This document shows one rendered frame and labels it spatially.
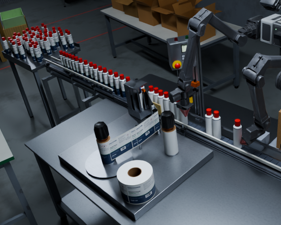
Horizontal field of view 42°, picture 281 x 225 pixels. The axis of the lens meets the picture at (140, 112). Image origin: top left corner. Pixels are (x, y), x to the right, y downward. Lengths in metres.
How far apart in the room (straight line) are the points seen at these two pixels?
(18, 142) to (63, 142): 1.80
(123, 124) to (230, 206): 1.03
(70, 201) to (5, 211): 0.76
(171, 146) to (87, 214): 1.06
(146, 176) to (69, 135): 0.99
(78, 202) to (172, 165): 1.13
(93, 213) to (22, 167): 1.34
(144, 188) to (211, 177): 0.45
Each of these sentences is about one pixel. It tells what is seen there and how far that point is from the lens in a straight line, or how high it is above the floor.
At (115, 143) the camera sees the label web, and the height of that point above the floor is 1.02.
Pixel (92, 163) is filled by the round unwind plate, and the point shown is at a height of 0.89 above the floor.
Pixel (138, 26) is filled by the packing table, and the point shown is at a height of 0.78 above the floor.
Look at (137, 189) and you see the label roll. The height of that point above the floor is 0.99.
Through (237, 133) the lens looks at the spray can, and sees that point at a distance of 2.26.
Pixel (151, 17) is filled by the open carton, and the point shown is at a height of 0.89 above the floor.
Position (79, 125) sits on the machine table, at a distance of 2.89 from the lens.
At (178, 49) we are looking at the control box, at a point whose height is 1.43.
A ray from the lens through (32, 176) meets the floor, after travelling 3.92.
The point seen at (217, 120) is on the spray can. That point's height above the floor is 1.04.
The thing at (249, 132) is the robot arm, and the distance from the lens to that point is 2.09.
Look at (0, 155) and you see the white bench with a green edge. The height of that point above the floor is 0.80.
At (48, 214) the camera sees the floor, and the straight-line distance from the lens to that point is 3.46.
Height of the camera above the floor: 2.37
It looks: 32 degrees down
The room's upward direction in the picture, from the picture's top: 10 degrees counter-clockwise
